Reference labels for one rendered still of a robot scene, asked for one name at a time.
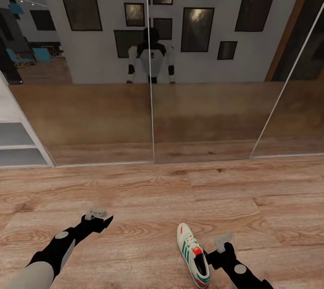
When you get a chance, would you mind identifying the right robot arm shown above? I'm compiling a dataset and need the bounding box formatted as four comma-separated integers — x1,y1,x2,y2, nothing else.
203,233,274,289

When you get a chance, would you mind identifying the gym shoe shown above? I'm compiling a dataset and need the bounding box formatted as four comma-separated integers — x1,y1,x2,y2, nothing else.
177,223,210,289

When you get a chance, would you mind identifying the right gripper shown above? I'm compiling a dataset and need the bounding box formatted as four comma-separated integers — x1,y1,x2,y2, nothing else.
203,243,236,270

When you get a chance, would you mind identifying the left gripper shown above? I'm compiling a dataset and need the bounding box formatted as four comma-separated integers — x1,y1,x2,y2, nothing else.
79,215,113,237

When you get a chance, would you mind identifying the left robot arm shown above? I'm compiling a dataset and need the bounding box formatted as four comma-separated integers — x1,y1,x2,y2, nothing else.
3,208,113,289

